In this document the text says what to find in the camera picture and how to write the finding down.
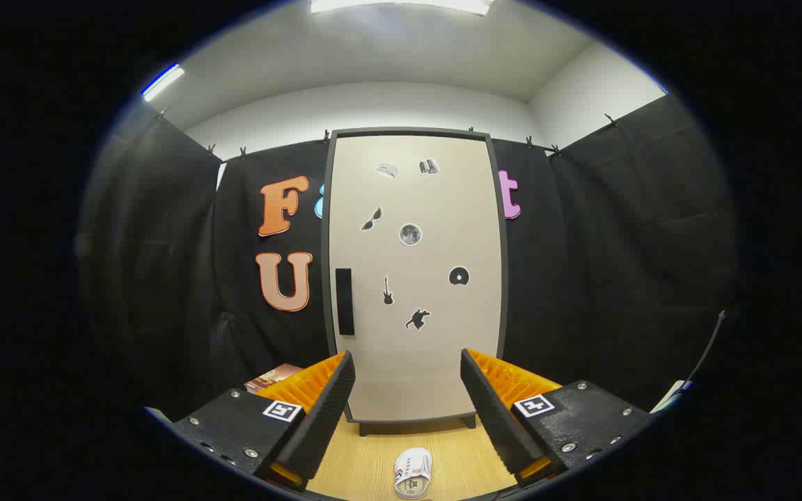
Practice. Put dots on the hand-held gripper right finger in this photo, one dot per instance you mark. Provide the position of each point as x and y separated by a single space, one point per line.
491 417

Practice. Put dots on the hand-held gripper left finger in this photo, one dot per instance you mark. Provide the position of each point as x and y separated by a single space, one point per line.
324 424

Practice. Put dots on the dark grey shoe cabinet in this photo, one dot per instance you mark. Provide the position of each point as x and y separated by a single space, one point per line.
366 426

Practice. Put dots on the white canvas shoe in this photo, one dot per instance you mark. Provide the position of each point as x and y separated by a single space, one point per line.
413 470

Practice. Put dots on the beige shoe cabinet door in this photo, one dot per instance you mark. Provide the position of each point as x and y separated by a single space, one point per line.
408 362

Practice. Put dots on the brown cover book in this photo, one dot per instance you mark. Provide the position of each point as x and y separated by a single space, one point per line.
272 377

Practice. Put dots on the black backdrop cloth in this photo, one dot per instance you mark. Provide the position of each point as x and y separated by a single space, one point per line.
582 278

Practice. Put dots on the narrow ceiling light panel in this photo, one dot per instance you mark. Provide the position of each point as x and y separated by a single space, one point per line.
162 82

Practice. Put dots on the wide ceiling light panel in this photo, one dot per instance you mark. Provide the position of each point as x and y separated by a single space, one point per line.
401 5

